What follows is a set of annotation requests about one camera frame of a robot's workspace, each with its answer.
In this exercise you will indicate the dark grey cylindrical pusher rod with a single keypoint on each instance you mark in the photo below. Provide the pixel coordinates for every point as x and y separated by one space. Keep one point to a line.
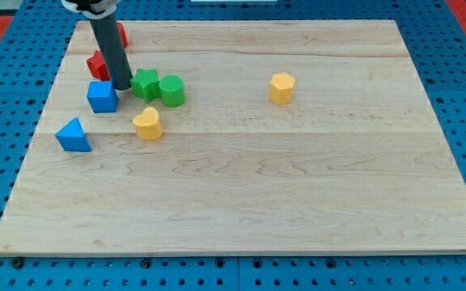
109 40

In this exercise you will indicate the white black rod mount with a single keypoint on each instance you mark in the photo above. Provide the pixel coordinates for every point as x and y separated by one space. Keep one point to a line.
92 9

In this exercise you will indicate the green star block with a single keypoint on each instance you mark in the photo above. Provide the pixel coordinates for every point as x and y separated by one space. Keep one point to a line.
145 84

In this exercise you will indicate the green cylinder block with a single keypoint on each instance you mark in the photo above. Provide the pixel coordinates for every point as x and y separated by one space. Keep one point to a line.
171 89

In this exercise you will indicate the yellow heart block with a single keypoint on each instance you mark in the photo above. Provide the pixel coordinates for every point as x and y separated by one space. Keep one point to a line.
147 125

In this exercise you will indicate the red block at back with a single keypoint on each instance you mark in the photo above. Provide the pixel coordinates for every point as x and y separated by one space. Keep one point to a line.
123 35

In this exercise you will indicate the red block near rod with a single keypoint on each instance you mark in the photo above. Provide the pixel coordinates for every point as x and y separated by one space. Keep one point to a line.
97 67

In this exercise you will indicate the blue cube block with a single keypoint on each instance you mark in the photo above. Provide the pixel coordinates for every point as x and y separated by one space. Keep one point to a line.
102 97

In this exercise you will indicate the blue triangle block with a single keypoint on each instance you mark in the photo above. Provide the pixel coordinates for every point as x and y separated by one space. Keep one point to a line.
72 137

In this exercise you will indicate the yellow hexagon block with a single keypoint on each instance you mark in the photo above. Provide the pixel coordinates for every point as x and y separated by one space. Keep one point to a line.
281 88

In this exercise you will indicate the light wooden board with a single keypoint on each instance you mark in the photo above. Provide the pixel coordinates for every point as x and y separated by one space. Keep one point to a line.
355 164

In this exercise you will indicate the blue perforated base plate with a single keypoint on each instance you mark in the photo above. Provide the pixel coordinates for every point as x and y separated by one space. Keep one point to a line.
31 52

